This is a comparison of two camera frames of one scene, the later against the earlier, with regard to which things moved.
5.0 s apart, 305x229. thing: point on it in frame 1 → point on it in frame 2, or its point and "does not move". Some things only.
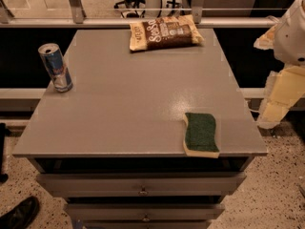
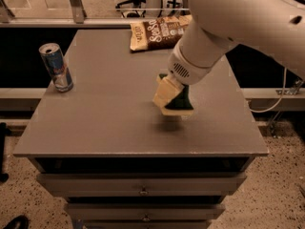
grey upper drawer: [182, 184] does not move
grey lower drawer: [145, 211] does not move
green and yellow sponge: [200, 137] → [181, 105]
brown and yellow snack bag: [164, 31] does not move
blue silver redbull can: [56, 67] does not move
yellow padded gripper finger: [284, 89] → [167, 89]
